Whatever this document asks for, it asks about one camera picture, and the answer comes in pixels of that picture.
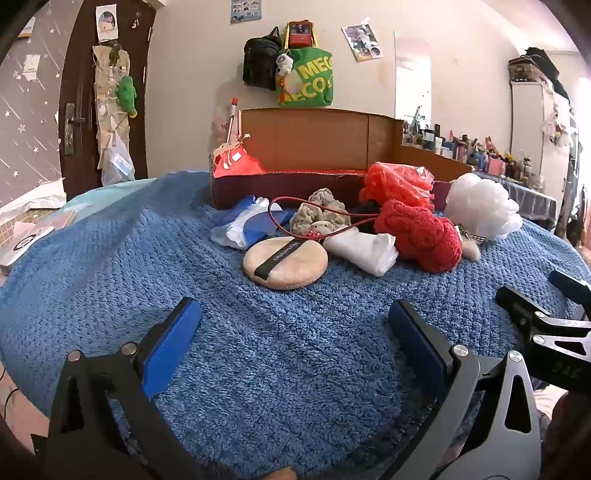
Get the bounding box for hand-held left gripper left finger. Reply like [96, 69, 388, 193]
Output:
[46, 296, 204, 480]

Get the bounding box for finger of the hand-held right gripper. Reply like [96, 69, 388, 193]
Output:
[496, 285, 591, 342]
[549, 270, 591, 319]

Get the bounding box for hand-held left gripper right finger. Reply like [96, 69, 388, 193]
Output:
[388, 300, 541, 480]

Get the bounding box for small white plush cat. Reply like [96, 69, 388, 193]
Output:
[455, 224, 488, 260]

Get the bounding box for red knitted pouch with cord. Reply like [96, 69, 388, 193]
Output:
[268, 196, 463, 274]

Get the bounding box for white mesh bath pouf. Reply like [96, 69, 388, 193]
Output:
[445, 173, 523, 241]

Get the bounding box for round beige powder puff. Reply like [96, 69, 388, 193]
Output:
[243, 236, 328, 291]

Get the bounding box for blue and white plastic bag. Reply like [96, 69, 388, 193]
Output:
[211, 195, 296, 250]

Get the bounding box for black yarn scrunchie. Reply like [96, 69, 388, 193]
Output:
[346, 200, 386, 220]

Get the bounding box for orange-red mesh bath pouf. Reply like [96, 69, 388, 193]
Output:
[359, 161, 435, 212]

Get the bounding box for beige crochet scrunchie with charm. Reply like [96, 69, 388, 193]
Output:
[290, 188, 352, 241]

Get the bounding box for brown cardboard box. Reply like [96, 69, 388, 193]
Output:
[210, 107, 474, 210]

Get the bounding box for person's right hand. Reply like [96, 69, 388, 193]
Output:
[540, 390, 591, 480]

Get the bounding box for desk with grey cloth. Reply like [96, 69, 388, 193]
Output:
[471, 171, 557, 224]

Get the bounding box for blue fluffy blanket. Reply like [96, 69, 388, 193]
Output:
[0, 171, 591, 480]

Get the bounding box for hanging white plush toys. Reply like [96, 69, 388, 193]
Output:
[542, 104, 575, 148]

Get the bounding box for light blue printed bedsheet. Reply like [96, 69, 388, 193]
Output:
[58, 178, 158, 220]

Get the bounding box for white wardrobe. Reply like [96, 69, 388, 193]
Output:
[510, 78, 573, 232]

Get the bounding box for white flat device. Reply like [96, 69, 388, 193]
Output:
[0, 226, 56, 274]

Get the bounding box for hanging clear plastic bag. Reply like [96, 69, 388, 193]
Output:
[100, 136, 136, 186]

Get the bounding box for white crumpled paper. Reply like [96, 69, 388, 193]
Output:
[0, 178, 68, 222]

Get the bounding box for dark bag on wardrobe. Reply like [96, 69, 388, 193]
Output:
[508, 46, 573, 95]

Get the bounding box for pink pig plush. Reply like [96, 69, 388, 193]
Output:
[211, 108, 232, 139]

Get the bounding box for beige hanging pocket organizer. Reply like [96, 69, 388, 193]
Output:
[92, 41, 132, 169]

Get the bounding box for white stick with orange tip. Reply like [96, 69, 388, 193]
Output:
[226, 97, 239, 145]

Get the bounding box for green plush dinosaur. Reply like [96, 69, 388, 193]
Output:
[115, 75, 138, 118]

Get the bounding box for dark wooden door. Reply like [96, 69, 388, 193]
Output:
[60, 0, 162, 201]

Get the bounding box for red tassel charm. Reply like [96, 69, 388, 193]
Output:
[276, 74, 301, 104]

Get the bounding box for green tote bag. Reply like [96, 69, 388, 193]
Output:
[279, 46, 334, 108]

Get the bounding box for black backpack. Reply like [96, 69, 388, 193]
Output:
[242, 27, 283, 90]

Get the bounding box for white photo card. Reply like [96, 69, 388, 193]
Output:
[95, 4, 118, 42]

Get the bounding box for metal door handle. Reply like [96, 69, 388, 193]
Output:
[64, 102, 88, 155]

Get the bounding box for wall mirror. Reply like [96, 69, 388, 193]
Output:
[394, 31, 432, 134]

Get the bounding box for photo collage wall poster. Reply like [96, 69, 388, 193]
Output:
[342, 19, 384, 62]

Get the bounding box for red bag with yellow straps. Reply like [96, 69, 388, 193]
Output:
[284, 21, 319, 49]

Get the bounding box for blue wall poster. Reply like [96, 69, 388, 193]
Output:
[230, 0, 262, 25]

